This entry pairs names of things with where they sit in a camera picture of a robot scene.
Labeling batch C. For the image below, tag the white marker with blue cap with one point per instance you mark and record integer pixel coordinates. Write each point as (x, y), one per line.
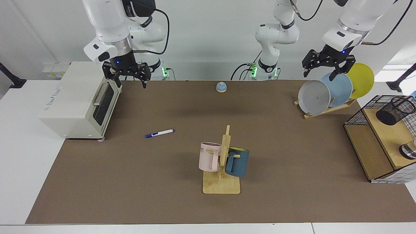
(162, 132)

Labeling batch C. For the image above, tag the black mesh pen holder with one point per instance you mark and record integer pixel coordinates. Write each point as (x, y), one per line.
(388, 117)

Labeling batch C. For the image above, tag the light blue plate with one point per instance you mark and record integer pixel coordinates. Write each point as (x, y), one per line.
(341, 92)

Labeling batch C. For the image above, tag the grey plate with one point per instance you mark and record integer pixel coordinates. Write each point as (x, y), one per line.
(313, 97)

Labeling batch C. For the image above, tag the yellow plate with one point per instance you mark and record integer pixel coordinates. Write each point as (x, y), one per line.
(362, 81)

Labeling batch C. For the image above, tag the wooden plate rack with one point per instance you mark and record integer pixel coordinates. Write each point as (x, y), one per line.
(325, 111)

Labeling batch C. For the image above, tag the pale toaster oven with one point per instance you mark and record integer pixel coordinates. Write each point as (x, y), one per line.
(71, 97)

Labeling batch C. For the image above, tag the black clamp stand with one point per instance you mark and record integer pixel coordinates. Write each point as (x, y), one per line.
(16, 83)
(395, 85)

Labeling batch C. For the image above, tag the small blue round bell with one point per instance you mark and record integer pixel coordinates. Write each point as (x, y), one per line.
(221, 87)

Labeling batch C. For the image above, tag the pink cup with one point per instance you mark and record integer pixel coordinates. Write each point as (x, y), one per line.
(204, 159)

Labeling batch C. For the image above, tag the brown table cloth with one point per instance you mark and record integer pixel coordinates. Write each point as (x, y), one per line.
(146, 182)

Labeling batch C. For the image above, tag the steel rimmed glass lid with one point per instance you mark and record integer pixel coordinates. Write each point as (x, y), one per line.
(409, 151)

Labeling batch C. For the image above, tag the dark blue cup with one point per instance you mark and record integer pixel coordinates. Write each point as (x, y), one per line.
(240, 162)

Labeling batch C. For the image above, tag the white grid-patterned board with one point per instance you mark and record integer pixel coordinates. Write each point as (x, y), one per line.
(390, 178)

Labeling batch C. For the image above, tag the wooden cup stand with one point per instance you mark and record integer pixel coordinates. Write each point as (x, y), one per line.
(224, 187)

